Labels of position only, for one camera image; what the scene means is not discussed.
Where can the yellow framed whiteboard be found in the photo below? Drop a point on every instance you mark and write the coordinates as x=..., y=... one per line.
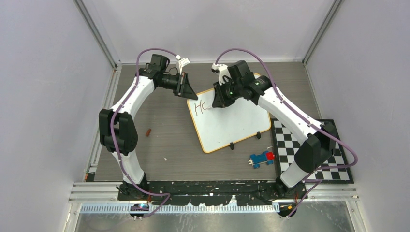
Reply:
x=220, y=127

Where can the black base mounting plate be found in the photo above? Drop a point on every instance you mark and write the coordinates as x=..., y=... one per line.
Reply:
x=211, y=192

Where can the blue red toy car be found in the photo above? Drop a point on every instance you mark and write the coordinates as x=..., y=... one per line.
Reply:
x=255, y=160

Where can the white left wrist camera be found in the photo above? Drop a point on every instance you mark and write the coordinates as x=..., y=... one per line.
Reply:
x=181, y=62

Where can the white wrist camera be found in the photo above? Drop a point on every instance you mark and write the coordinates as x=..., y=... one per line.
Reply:
x=222, y=71
x=181, y=62

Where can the aluminium front frame rail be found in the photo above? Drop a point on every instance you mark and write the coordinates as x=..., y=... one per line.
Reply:
x=104, y=198

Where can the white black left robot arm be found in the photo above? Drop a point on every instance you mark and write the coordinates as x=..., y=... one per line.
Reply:
x=117, y=130

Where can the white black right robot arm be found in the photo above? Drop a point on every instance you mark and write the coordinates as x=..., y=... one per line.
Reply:
x=316, y=140

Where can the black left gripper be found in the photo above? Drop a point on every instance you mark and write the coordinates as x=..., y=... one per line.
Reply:
x=183, y=88

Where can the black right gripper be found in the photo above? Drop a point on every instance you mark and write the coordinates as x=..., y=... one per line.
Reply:
x=221, y=100

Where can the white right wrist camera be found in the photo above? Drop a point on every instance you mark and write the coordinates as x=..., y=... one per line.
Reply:
x=222, y=71

